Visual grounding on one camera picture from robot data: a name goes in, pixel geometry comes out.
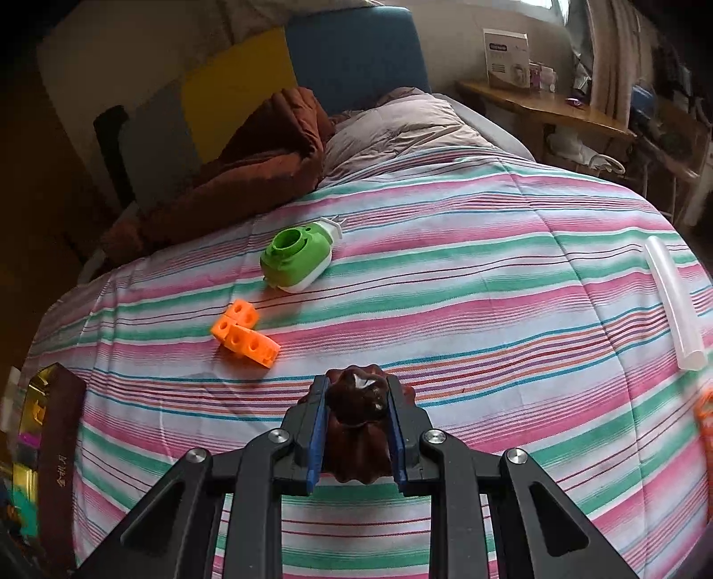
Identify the blue container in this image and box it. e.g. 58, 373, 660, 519
632, 83, 664, 119

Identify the black headboard panel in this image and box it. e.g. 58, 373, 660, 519
93, 105, 138, 211

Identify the wooden desk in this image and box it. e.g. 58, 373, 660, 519
457, 81, 639, 163

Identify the green white round device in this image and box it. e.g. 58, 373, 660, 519
260, 218, 347, 295

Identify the dark brown gift box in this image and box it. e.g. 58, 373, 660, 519
0, 362, 90, 579

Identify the blue headboard panel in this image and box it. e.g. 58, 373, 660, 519
284, 5, 436, 116

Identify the striped bedsheet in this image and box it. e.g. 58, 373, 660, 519
25, 147, 713, 579

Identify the pink bottle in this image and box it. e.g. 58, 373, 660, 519
529, 62, 558, 93

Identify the beige curtain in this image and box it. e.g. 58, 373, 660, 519
565, 0, 643, 108

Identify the brown massage comb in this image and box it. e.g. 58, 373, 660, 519
301, 363, 418, 485

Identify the grey headboard panel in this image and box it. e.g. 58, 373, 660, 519
117, 72, 205, 213

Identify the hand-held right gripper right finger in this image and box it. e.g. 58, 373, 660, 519
386, 374, 641, 579

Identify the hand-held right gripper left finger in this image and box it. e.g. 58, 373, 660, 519
75, 374, 329, 579

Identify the pale pink quilt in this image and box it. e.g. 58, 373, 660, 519
320, 86, 537, 186

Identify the brown quilt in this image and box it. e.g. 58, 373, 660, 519
100, 86, 338, 264

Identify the window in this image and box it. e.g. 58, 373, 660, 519
524, 0, 570, 24

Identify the cluttered wooden side table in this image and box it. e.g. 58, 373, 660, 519
629, 100, 713, 224

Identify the translucent white tube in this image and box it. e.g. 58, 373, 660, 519
644, 236, 709, 371

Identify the orange plastic item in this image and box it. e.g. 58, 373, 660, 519
693, 387, 713, 442

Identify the orange holed block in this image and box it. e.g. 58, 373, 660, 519
210, 299, 282, 370

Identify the white printed carton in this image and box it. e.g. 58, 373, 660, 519
482, 28, 530, 90

